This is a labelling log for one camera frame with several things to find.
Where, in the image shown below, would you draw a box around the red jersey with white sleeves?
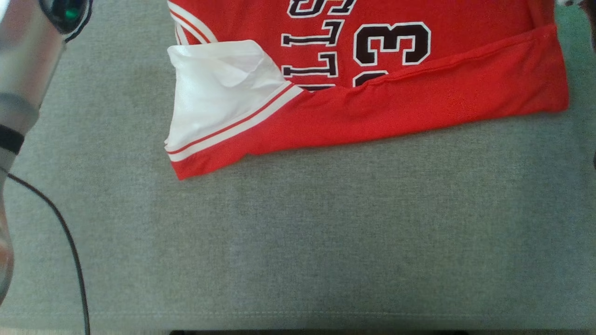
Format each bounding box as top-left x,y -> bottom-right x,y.
164,0 -> 570,181

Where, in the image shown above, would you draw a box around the grey sofa seat cushion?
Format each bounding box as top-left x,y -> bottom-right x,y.
0,0 -> 596,333

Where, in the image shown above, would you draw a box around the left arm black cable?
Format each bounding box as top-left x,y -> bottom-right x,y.
6,171 -> 92,335

